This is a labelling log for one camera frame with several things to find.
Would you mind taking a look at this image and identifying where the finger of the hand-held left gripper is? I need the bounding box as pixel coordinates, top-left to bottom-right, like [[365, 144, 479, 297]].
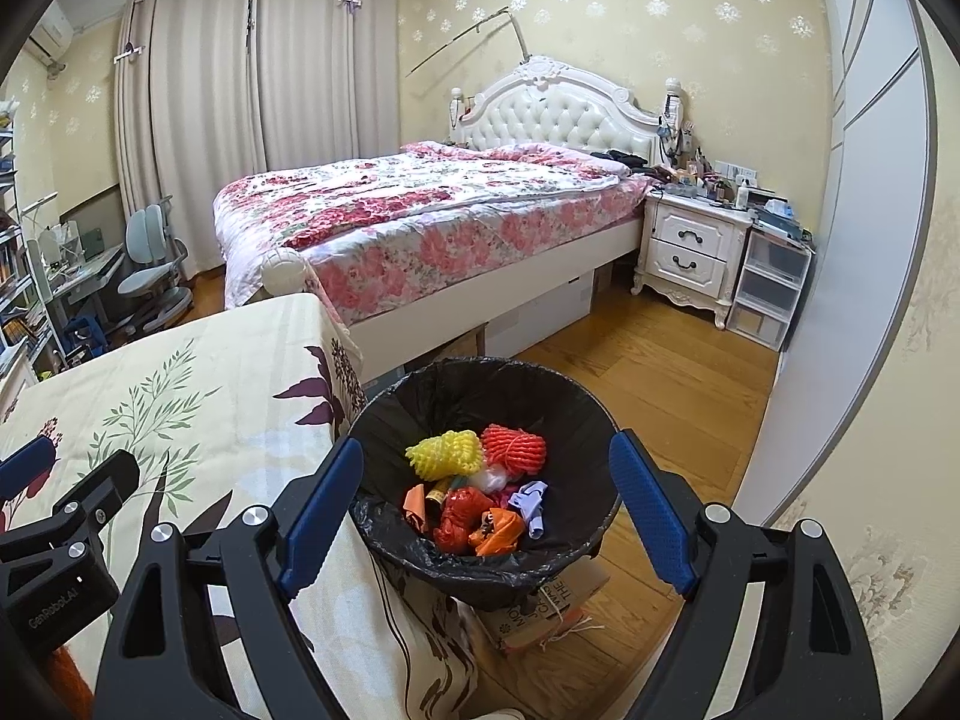
[[0, 451, 142, 563], [0, 436, 59, 500]]

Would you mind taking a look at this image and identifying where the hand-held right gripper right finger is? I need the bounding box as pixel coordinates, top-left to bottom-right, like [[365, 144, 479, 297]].
[[609, 429, 882, 720]]

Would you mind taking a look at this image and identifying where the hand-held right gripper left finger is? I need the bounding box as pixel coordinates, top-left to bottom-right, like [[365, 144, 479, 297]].
[[97, 436, 365, 720]]

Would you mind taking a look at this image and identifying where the orange wrapper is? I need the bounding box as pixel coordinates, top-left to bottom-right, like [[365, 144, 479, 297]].
[[403, 484, 443, 533], [469, 508, 526, 557]]

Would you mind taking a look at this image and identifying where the purple wrapper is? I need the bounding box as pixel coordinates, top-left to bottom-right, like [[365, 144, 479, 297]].
[[506, 480, 552, 541]]

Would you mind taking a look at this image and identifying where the yellow foam fruit net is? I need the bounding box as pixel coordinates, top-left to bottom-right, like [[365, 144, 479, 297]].
[[405, 429, 482, 479]]

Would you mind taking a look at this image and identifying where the red plastic bag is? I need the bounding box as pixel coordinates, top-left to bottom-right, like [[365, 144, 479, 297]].
[[435, 487, 488, 556]]

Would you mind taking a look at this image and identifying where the red foam fruit net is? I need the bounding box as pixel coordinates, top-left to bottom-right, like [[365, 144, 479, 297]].
[[480, 424, 550, 479]]

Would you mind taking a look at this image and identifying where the black-lined trash bin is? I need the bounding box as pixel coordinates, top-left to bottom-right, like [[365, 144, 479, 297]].
[[347, 358, 623, 612]]

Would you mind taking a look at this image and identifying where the orange cloth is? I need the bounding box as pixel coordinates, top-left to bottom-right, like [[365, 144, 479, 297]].
[[41, 645, 98, 720]]

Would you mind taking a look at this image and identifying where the cream floral tablecloth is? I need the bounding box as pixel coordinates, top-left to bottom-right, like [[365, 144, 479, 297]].
[[0, 292, 526, 720]]

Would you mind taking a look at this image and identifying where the printed cardboard box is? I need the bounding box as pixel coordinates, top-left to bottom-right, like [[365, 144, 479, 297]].
[[476, 559, 612, 650]]

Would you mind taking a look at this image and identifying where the white study desk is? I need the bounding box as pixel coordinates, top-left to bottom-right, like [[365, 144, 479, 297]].
[[34, 221, 128, 346]]

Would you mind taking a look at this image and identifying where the metal storage shelf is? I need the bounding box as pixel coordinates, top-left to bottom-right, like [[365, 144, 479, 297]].
[[0, 97, 61, 391]]

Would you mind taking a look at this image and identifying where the brown cardboard box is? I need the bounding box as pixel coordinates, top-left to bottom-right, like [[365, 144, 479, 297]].
[[442, 330, 492, 361]]

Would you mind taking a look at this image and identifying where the white storage box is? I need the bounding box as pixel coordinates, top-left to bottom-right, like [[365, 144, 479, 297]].
[[487, 274, 597, 357]]

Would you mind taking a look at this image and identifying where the grey office chair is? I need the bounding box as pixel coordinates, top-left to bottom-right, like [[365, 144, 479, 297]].
[[112, 199, 196, 331]]

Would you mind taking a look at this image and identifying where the clear plastic drawer unit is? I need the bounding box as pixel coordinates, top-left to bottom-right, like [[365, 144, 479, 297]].
[[726, 229, 815, 352]]

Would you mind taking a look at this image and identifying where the white carved nightstand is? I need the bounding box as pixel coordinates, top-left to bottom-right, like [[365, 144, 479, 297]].
[[630, 191, 753, 331]]

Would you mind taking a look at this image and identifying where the pink floral quilt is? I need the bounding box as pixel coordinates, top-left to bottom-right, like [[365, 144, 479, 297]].
[[212, 141, 650, 323]]

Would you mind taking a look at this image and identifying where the pile of small clutter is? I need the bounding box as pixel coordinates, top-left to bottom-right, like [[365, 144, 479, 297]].
[[652, 127, 815, 248]]

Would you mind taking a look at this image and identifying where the grey sliding wardrobe door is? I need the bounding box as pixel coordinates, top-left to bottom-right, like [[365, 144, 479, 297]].
[[731, 0, 942, 530]]

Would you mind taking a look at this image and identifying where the beige curtain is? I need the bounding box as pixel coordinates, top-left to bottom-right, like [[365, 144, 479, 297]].
[[251, 0, 402, 173], [112, 0, 263, 286]]

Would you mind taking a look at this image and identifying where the white tufted bed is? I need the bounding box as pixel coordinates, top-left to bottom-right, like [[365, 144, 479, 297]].
[[212, 54, 695, 383]]

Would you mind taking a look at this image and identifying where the white air conditioner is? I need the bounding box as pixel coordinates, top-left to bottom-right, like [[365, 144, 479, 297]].
[[26, 15, 76, 68]]

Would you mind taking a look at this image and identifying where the thin bent pole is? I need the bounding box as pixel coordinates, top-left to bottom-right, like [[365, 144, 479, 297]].
[[407, 9, 530, 78]]

